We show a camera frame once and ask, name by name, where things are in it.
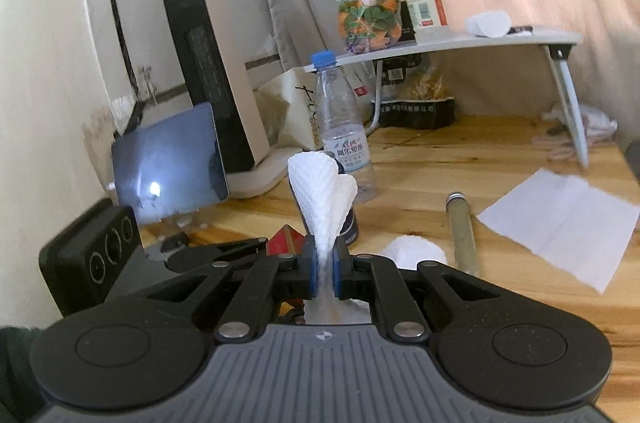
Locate crumpled white tissue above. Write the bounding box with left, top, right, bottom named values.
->
left=377, top=235, right=448, bottom=270
left=464, top=9, right=512, bottom=38

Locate flat white paper towel sheet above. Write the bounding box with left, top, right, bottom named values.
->
left=476, top=167, right=640, bottom=295

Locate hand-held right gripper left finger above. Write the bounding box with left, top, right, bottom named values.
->
left=145, top=247, right=319, bottom=340

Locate white paper towel wad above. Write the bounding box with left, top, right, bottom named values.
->
left=287, top=150, right=371, bottom=329

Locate clear water bottle blue cap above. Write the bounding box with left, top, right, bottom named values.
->
left=310, top=50, right=377, bottom=204

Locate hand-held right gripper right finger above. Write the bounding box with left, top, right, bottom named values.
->
left=332, top=247, right=501, bottom=340

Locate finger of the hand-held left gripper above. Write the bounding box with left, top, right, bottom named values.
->
left=165, top=237, right=271, bottom=276

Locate metal tube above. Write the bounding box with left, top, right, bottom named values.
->
left=444, top=191, right=479, bottom=277

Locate clear snack bag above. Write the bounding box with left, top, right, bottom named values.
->
left=382, top=53, right=447, bottom=102

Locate black carton with print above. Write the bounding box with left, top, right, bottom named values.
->
left=371, top=97, right=457, bottom=130

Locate white paper bag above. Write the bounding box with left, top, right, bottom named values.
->
left=254, top=69, right=323, bottom=152

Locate black and white tower heater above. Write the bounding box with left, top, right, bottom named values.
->
left=154, top=0, right=303, bottom=200

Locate red box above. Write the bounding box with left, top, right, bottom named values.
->
left=268, top=225, right=307, bottom=258

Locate white plastic bag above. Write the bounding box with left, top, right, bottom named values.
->
left=531, top=102, right=619, bottom=161

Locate white folding lap table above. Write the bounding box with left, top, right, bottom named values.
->
left=304, top=28, right=592, bottom=168

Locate dark cylindrical container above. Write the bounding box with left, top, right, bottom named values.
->
left=290, top=178, right=361, bottom=250

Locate black wall cable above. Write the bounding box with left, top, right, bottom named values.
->
left=99, top=0, right=151, bottom=138

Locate tablet on stand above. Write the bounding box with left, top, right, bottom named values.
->
left=107, top=101, right=231, bottom=254

